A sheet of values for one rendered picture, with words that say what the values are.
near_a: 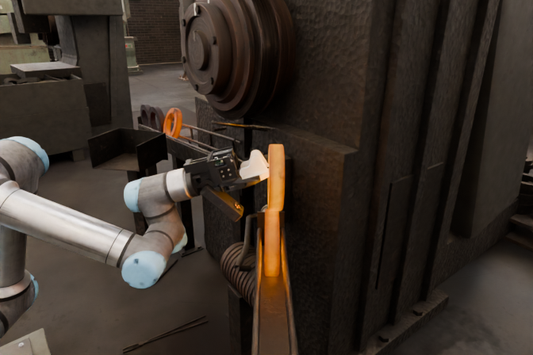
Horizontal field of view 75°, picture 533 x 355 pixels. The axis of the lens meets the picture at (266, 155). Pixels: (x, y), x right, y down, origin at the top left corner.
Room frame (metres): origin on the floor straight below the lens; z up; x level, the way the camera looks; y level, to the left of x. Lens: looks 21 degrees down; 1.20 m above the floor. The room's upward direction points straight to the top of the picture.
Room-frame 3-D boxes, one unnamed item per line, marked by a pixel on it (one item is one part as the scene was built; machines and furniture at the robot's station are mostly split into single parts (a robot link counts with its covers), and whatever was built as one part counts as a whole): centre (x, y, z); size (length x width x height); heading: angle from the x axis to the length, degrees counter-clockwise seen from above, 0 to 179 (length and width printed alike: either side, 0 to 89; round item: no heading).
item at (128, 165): (1.49, 0.63, 0.36); 0.26 x 0.20 x 0.72; 70
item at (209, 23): (1.16, 0.20, 1.11); 0.28 x 0.06 x 0.28; 35
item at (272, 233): (0.70, -0.01, 0.71); 0.16 x 0.03 x 0.16; 0
